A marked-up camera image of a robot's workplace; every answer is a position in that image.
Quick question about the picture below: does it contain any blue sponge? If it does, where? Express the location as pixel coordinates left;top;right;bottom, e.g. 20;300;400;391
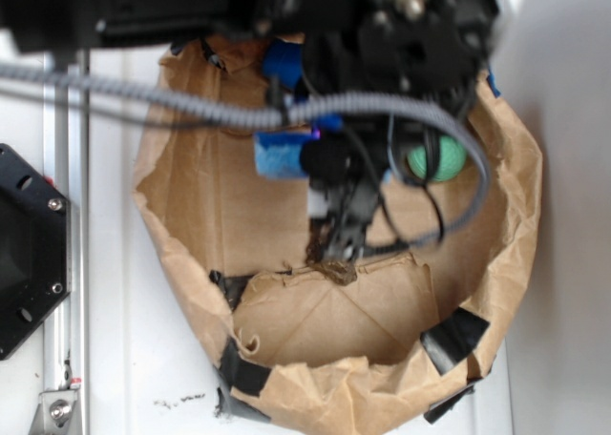
254;132;312;179

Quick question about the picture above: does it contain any brown paper bag liner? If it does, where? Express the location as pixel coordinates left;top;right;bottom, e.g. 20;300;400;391
132;32;544;435

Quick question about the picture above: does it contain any grey corrugated cable conduit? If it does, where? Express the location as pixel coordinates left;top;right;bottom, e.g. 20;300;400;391
0;65;492;250

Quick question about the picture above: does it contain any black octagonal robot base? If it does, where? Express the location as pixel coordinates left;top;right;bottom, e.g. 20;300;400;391
1;144;70;361

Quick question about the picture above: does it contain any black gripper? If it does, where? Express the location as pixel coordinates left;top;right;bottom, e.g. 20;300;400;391
302;0;499;119

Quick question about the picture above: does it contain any aluminium rail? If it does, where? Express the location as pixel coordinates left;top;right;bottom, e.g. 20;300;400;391
36;48;92;435

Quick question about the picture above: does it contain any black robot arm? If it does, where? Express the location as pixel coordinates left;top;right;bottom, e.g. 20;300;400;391
1;0;500;116

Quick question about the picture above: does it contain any brown rock lump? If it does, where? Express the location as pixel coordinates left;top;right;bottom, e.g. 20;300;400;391
305;221;357;286

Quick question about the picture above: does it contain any green dimpled ball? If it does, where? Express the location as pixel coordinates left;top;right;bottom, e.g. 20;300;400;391
407;135;467;182

